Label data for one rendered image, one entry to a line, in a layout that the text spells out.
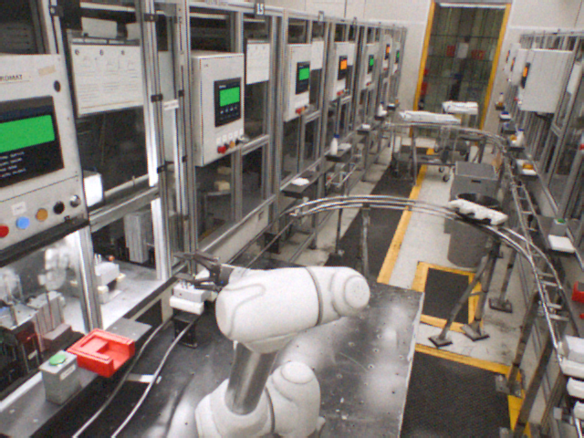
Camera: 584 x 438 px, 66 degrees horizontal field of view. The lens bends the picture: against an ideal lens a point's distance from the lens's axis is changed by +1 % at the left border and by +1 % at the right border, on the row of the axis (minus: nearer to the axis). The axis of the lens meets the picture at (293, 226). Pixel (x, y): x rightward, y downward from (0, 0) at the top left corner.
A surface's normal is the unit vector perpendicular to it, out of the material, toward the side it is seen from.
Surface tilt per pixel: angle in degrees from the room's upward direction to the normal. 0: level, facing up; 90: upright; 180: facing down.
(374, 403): 0
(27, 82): 90
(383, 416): 0
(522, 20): 90
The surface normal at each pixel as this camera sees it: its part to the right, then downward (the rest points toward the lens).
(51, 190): 0.94, 0.18
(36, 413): 0.06, -0.91
